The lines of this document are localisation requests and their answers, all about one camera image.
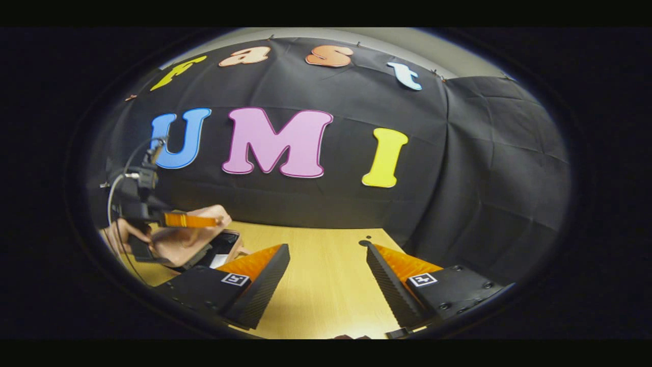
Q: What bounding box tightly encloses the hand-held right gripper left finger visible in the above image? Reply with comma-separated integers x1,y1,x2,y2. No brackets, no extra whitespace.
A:
152,243,291,331

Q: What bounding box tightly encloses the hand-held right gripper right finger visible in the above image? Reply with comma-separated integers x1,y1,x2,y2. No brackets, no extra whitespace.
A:
365,243,514,331

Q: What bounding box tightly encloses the pink suitcase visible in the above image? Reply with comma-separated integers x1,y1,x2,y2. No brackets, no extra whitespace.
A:
149,204,250,273

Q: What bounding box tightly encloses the black backdrop cloth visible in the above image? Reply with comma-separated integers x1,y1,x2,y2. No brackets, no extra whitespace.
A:
87,37,571,286

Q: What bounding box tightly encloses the white cable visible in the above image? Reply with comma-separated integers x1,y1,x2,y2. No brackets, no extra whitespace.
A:
106,172,141,228

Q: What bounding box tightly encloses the black cable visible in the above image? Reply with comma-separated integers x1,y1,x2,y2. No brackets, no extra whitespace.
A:
122,136,154,176

